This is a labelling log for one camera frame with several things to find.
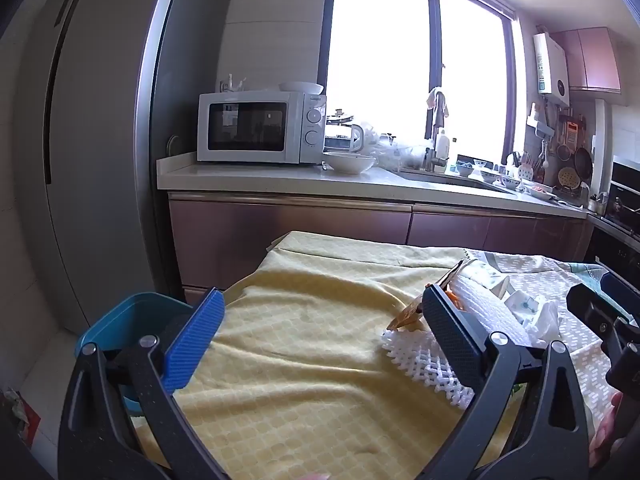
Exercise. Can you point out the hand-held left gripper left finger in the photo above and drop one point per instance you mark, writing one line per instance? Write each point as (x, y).
(195, 335)

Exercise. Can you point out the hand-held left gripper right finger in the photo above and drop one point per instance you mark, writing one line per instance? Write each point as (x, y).
(450, 330)

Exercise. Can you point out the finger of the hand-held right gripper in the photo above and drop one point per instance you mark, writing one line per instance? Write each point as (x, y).
(590, 310)
(620, 292)

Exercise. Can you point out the white foam sleeve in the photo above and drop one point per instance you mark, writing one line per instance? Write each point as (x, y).
(487, 310)

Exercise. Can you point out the white foam net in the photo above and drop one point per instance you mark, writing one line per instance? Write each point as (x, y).
(425, 365)

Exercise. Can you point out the brown foil wrapper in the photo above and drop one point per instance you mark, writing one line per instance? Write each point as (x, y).
(407, 312)

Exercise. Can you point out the paper cup blue dot print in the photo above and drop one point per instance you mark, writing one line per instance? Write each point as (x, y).
(525, 307)

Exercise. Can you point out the blue plastic trash bin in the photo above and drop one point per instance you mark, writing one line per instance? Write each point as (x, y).
(130, 312)

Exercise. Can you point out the person's right hand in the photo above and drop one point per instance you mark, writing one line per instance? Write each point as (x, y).
(607, 430)

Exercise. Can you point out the crumpled white tissue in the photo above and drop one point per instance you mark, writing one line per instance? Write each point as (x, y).
(545, 322)

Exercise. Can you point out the black built-in oven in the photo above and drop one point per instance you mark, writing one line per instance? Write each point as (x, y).
(622, 200)

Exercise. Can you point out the yellow and white patterned cloth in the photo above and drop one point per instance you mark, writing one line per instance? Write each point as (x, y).
(310, 360)

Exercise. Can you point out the hanging round strainer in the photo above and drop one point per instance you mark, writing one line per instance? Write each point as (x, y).
(567, 176)

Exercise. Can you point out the white plate with food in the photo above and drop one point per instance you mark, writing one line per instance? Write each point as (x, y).
(540, 191)

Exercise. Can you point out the hanging dark frying pan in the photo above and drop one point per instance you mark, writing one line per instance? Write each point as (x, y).
(582, 161)

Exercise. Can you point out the brown kitchen counter cabinet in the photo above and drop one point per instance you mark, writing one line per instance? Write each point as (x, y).
(300, 230)

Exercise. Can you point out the kitchen sink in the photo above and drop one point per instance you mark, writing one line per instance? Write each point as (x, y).
(450, 180)

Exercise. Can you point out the white perforated utensil holder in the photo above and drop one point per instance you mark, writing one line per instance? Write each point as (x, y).
(526, 172)

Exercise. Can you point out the small blue patterned bowl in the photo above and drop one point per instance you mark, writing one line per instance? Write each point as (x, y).
(465, 168)
(506, 181)
(481, 164)

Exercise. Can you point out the orange hanging grater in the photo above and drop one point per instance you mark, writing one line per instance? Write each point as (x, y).
(572, 131)

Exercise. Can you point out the white soap bottle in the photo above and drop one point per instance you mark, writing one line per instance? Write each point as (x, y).
(441, 146)

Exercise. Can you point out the red paper bag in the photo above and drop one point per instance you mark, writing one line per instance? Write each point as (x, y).
(22, 412)

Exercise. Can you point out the crumpled clear plastic bags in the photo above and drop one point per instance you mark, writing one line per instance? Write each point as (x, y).
(395, 147)

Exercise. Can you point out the wide white bowl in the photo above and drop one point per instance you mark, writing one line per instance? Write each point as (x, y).
(349, 162)

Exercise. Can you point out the steel kitchen faucet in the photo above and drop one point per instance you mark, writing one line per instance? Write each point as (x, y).
(437, 125)

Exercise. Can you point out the grey steel refrigerator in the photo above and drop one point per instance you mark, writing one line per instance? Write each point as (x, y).
(100, 135)

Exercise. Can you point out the cloth draped on faucet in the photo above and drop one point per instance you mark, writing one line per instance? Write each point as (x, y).
(439, 100)

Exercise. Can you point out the white microwave oven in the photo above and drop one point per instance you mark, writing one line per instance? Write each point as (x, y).
(300, 127)

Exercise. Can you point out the small white ornament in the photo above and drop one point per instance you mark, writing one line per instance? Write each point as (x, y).
(232, 84)

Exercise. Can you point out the shallow white bowl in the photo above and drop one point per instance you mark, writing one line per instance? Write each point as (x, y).
(300, 87)

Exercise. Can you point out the large kitchen window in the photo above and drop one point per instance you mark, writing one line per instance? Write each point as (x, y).
(380, 60)

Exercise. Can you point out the wall mounted grey rack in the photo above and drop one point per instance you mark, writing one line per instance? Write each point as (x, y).
(541, 127)

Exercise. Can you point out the pink wall cabinet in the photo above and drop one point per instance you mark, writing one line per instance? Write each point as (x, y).
(595, 60)

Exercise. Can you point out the white wall water heater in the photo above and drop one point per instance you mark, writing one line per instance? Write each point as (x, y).
(550, 67)

